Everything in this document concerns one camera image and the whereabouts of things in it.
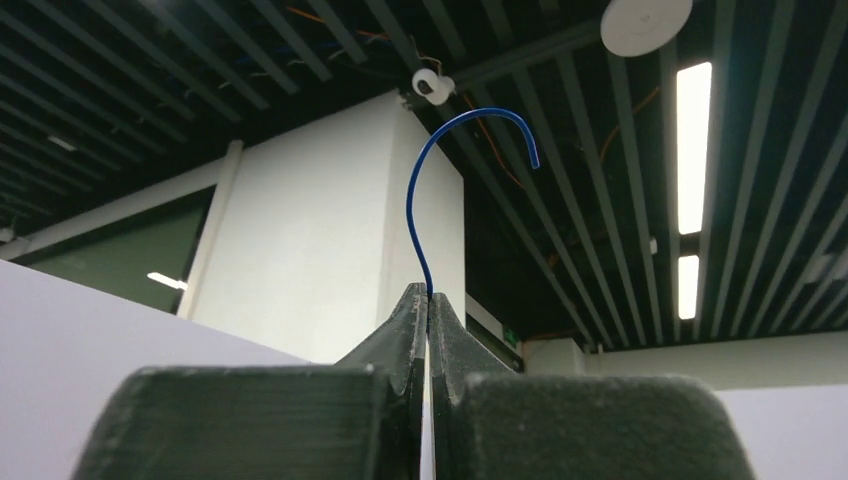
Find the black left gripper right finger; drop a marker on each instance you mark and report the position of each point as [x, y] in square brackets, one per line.
[491, 422]

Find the ceiling light strip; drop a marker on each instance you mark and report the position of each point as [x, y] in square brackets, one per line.
[693, 91]

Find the white round ceiling device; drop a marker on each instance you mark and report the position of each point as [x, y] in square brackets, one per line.
[631, 28]

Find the white ceiling camera mount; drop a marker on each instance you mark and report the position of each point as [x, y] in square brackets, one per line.
[432, 86]

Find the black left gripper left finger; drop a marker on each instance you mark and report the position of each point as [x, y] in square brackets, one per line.
[359, 418]

